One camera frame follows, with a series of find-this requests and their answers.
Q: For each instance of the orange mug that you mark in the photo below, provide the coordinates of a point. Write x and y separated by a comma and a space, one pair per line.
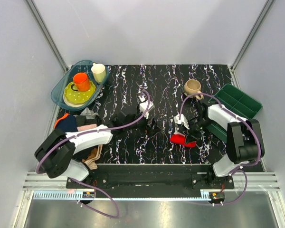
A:
81, 82

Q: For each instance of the pile of mixed clothes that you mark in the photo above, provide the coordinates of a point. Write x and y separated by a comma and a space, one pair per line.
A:
87, 120

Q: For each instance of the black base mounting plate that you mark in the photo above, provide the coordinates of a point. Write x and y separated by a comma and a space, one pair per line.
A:
182, 175

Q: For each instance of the aluminium rail frame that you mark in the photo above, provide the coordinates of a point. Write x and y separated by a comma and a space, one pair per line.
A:
62, 188

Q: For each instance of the beige ceramic mug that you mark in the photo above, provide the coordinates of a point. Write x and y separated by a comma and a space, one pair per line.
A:
193, 86

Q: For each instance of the yellow green dotted plate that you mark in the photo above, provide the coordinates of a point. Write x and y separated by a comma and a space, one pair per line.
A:
72, 96

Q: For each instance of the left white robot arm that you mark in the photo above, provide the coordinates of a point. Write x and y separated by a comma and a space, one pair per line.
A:
55, 155

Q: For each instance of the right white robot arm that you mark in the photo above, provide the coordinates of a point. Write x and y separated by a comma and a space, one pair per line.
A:
244, 139

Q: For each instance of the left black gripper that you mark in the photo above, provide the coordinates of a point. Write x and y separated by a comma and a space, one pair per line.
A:
146, 129

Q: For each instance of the green divided organizer tray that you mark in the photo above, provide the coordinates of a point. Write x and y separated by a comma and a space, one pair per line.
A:
238, 102

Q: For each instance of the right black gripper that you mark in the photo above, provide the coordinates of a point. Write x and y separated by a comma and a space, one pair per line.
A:
191, 136

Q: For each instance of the red underwear white trim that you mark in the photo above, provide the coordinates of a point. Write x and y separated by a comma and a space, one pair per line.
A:
180, 140

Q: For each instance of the cream yellow cup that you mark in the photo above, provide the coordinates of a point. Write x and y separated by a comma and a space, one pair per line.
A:
99, 72

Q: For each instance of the teal transparent plastic basin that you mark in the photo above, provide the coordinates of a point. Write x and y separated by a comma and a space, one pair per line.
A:
83, 66

